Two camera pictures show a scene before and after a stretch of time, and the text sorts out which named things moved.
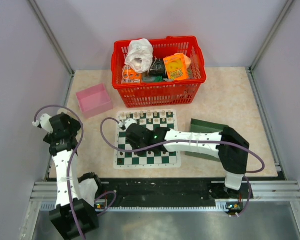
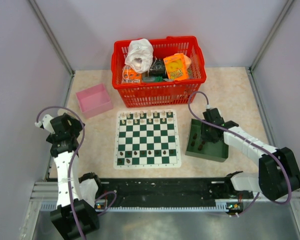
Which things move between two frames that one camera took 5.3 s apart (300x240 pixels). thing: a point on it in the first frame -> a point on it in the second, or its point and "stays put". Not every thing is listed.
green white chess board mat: (152, 119) stays put
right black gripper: (134, 135) -> (208, 135)
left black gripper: (65, 121) stays put
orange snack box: (176, 67) stays put
